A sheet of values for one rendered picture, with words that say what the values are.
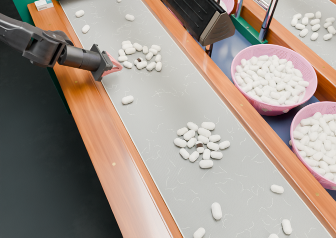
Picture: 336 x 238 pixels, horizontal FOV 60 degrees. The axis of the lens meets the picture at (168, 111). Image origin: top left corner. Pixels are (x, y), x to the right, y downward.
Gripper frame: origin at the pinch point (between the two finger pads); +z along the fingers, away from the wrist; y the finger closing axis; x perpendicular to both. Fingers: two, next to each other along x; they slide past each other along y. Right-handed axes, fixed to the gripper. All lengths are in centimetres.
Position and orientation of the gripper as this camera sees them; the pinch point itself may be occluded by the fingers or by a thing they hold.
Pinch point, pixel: (119, 67)
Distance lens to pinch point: 94.1
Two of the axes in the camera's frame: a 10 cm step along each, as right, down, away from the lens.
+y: -4.7, -7.2, 5.0
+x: -5.7, 6.9, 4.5
